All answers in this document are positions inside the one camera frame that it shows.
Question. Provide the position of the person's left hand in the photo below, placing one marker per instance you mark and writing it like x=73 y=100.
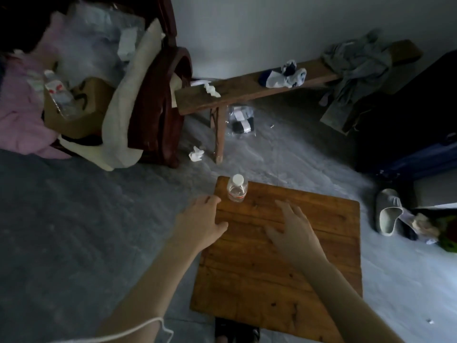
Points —
x=200 y=225

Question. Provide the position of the person's right hand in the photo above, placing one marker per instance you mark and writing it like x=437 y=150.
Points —
x=296 y=239

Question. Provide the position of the red label water bottle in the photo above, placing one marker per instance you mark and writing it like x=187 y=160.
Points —
x=237 y=191

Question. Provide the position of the person's left forearm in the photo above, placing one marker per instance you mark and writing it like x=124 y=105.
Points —
x=150 y=292

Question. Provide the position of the person's right forearm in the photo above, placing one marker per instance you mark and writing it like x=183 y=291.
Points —
x=346 y=307

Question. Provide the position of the wooden folding table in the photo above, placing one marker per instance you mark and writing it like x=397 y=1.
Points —
x=250 y=271

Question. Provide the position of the crumpled white tissue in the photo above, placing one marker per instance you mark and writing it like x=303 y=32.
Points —
x=196 y=154
x=209 y=88

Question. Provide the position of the gray slipper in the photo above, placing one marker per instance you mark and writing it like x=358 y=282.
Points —
x=387 y=214

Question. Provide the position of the black shoe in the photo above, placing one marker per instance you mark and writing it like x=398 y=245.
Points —
x=250 y=333
x=224 y=328

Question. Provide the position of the clear bag of socks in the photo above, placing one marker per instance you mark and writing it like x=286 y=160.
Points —
x=242 y=121

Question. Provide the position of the pile of clothes and shoes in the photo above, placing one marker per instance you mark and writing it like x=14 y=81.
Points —
x=425 y=225

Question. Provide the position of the cream cushion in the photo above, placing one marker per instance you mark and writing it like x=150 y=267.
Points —
x=121 y=114

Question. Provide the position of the long wooden bench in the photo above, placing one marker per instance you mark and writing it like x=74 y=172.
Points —
x=242 y=91

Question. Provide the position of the dark blue suitcase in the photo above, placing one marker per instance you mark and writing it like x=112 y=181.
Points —
x=428 y=160

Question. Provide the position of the white and navy socks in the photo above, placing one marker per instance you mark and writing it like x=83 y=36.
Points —
x=282 y=77

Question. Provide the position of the brown cardboard box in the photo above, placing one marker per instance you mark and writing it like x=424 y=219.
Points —
x=91 y=103

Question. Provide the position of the black jacket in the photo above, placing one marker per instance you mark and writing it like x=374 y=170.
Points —
x=410 y=114

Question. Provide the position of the gray clothes heap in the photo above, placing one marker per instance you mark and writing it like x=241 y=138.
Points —
x=360 y=64

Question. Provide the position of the crumpled clear plastic bottle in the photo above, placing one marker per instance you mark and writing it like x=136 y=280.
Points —
x=60 y=96

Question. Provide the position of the pink blanket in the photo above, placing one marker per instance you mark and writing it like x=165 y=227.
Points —
x=21 y=121

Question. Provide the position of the heap of white crumpled sheets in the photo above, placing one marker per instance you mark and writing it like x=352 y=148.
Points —
x=89 y=49

